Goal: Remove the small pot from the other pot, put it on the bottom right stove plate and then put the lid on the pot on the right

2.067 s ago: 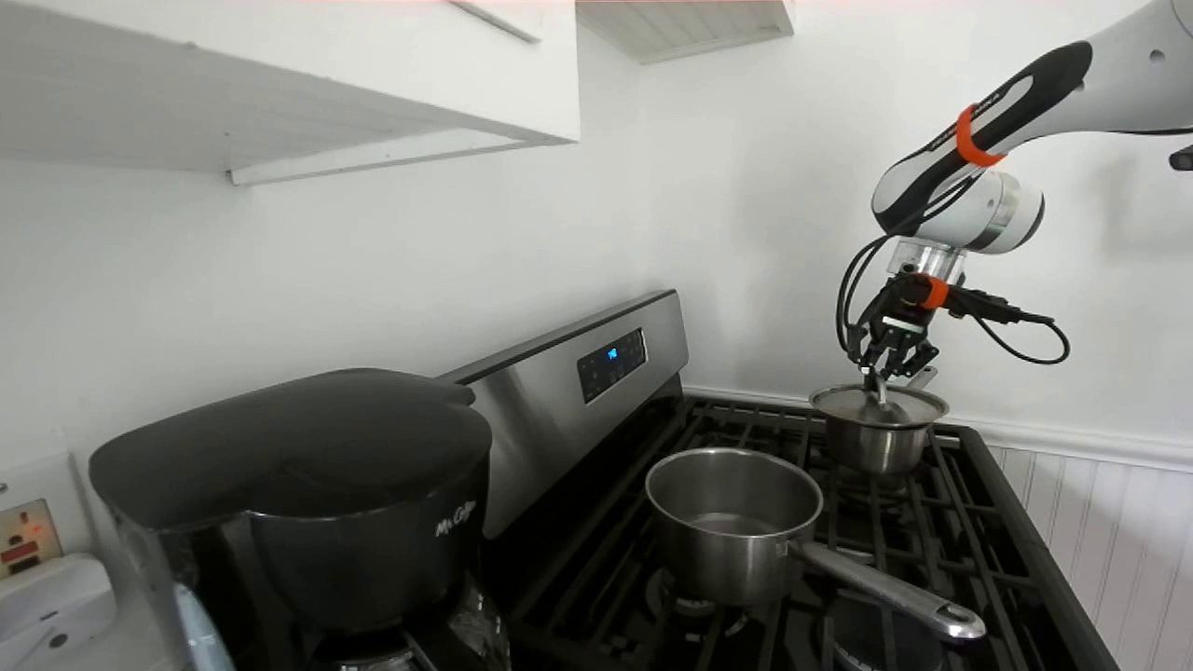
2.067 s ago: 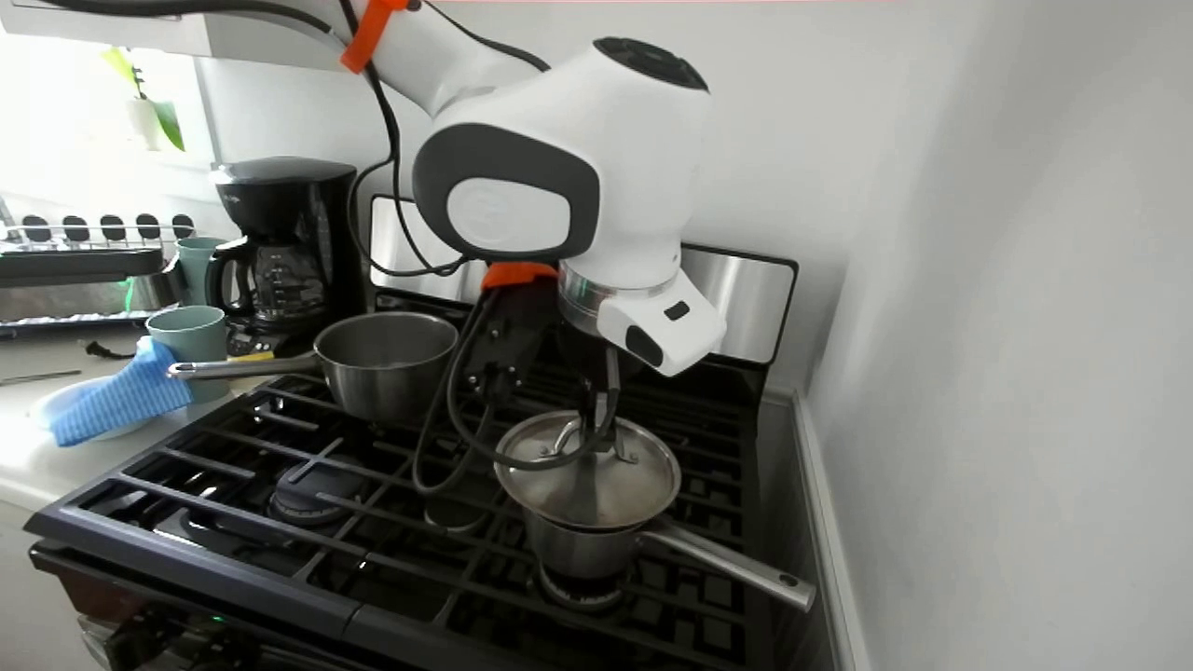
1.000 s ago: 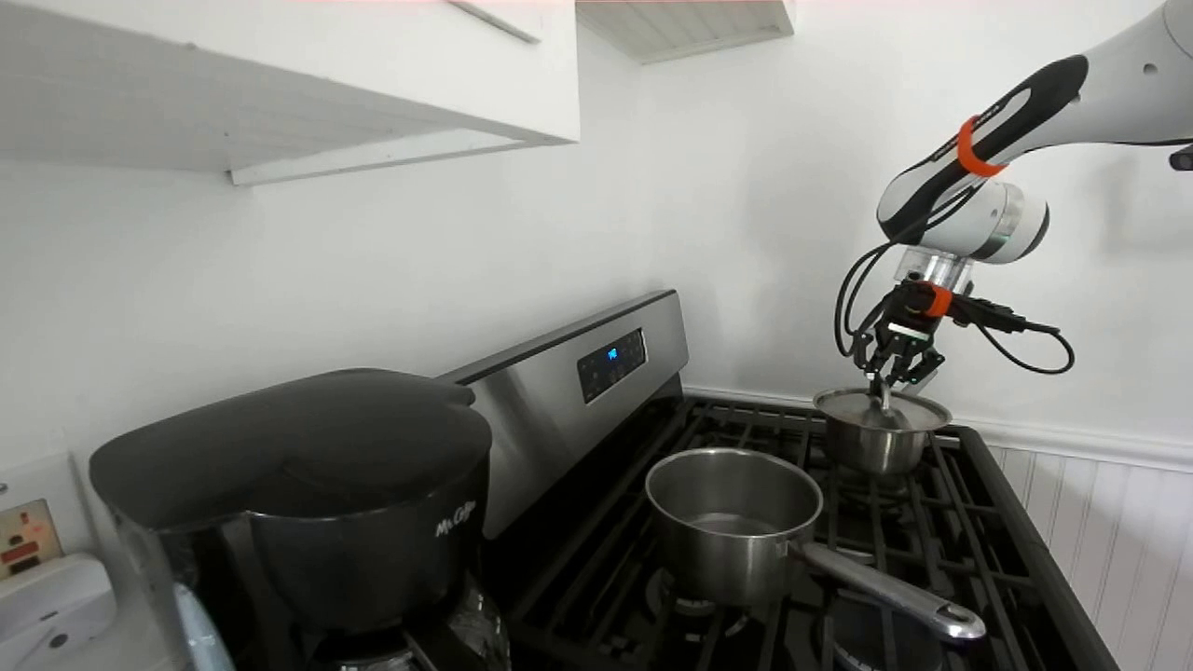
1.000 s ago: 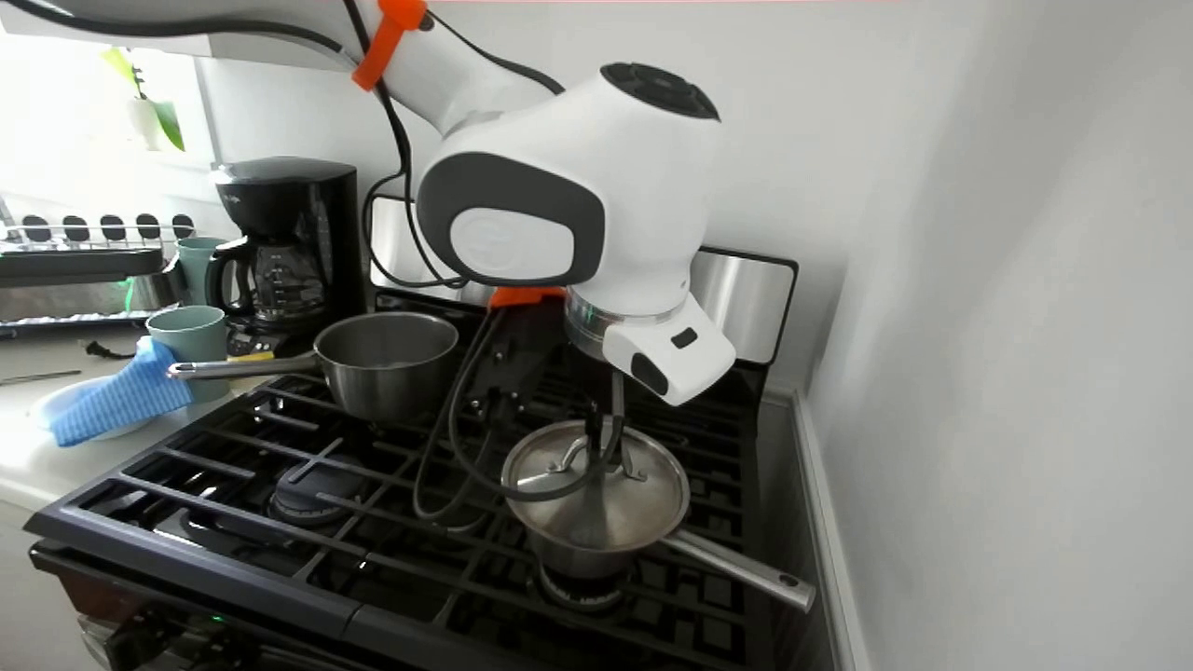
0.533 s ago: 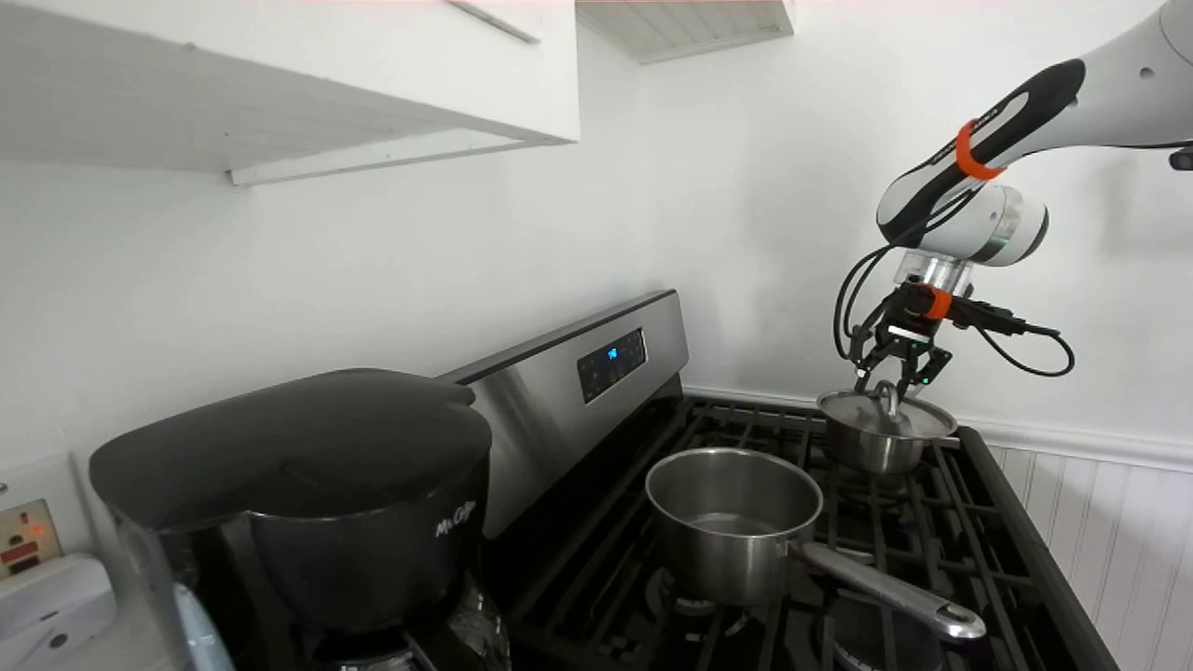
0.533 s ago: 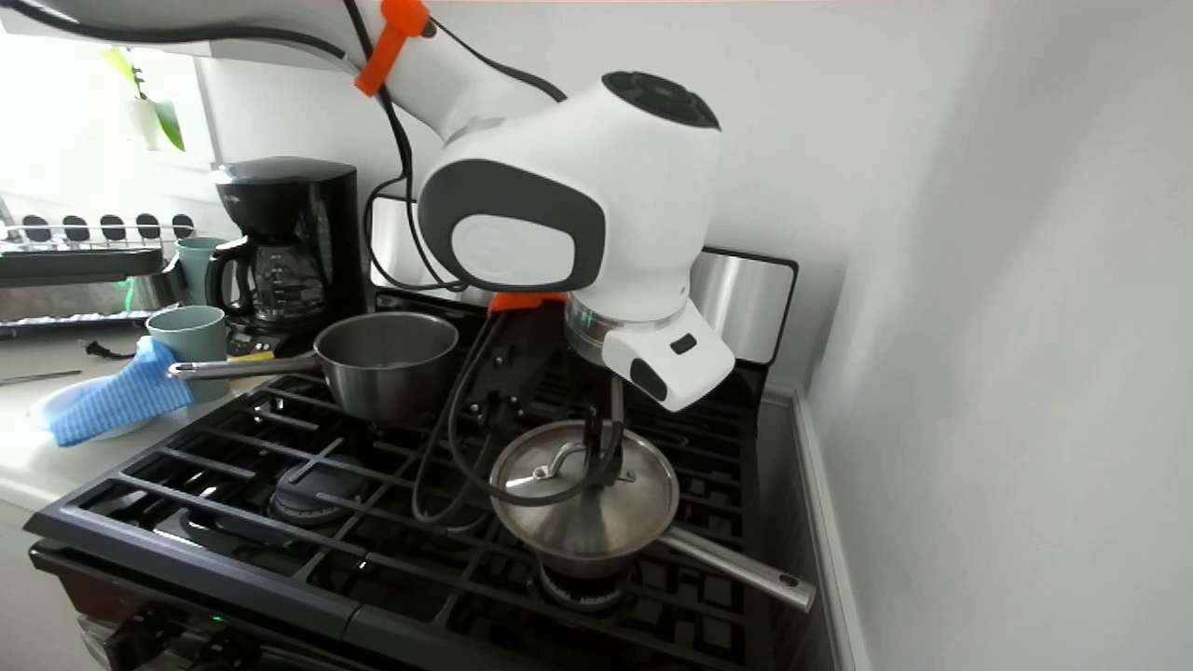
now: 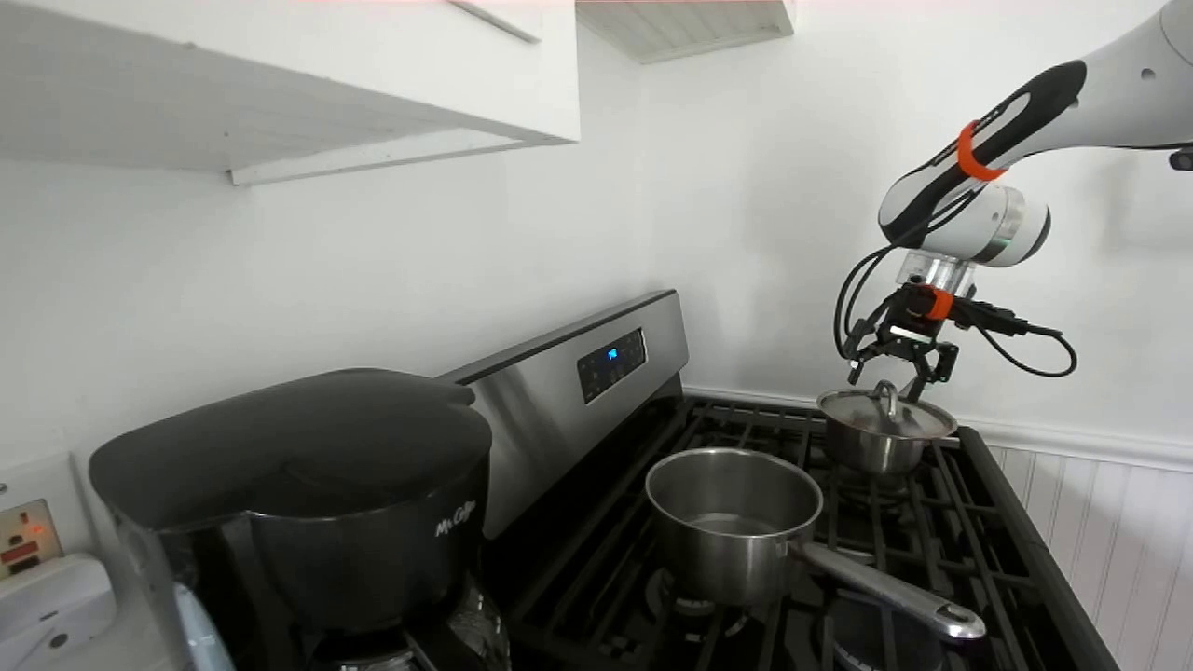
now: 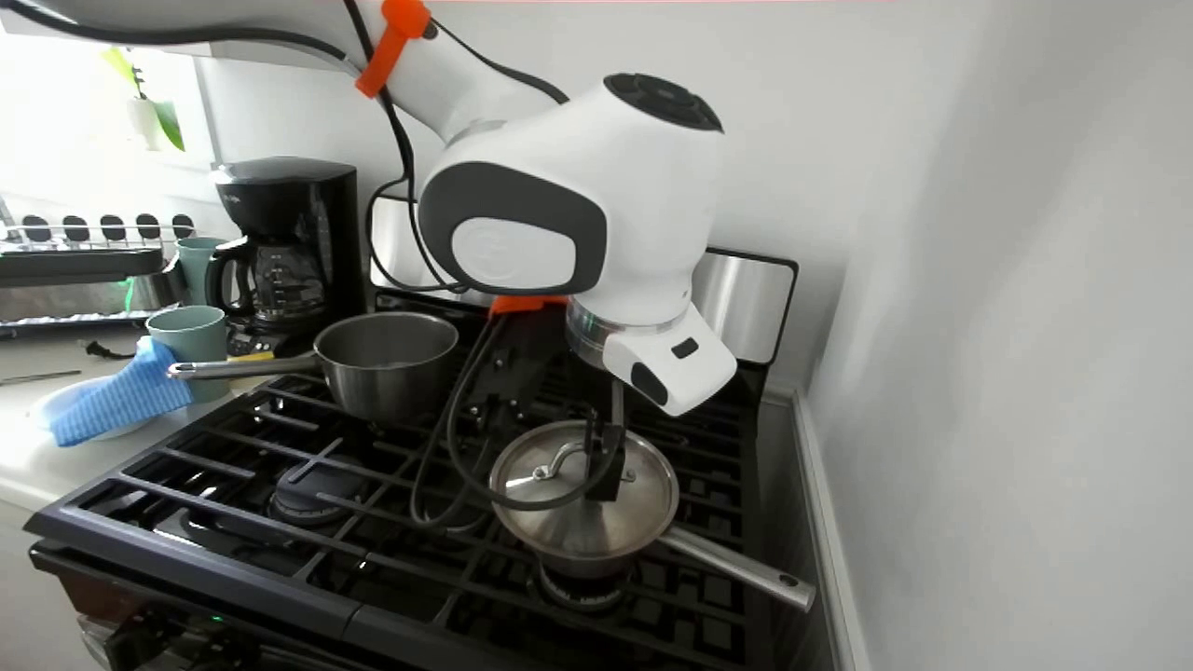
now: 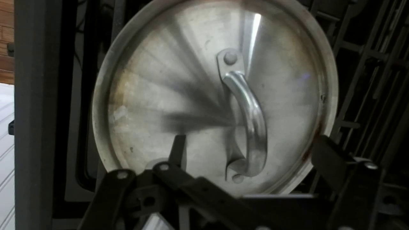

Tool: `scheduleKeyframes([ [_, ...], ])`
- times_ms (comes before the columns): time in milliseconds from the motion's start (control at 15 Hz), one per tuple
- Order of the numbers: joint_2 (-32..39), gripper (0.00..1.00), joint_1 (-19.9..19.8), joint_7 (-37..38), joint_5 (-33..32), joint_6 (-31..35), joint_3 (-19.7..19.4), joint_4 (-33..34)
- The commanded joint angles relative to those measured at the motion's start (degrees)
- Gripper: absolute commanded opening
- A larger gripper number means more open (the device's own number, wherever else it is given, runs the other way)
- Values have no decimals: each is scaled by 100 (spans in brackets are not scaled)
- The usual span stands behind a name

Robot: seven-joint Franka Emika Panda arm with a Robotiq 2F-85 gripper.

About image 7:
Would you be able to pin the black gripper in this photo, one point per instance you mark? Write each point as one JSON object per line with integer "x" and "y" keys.
{"x": 924, "y": 346}

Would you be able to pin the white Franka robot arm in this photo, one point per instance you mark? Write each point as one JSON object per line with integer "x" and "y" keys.
{"x": 994, "y": 224}

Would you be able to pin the black gas stove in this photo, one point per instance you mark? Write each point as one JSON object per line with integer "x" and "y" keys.
{"x": 984, "y": 546}

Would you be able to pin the stainless stove control panel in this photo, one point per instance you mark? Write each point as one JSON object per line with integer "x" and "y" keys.
{"x": 535, "y": 421}

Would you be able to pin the large steel saucepan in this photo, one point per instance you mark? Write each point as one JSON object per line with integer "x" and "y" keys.
{"x": 728, "y": 561}

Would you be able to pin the white range hood cabinet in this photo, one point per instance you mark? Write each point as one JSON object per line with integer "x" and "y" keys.
{"x": 694, "y": 23}

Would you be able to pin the black coffee maker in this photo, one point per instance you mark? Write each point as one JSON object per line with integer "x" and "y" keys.
{"x": 324, "y": 496}

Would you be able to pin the white plastic device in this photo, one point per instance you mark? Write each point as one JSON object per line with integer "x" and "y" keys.
{"x": 52, "y": 608}

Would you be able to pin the orange camera mount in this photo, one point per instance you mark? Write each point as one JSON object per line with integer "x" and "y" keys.
{"x": 943, "y": 305}

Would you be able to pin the small black wall fixture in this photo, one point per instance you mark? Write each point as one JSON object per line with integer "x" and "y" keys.
{"x": 1185, "y": 159}

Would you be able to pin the white wall cabinet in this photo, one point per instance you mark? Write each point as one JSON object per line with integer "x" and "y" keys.
{"x": 248, "y": 77}

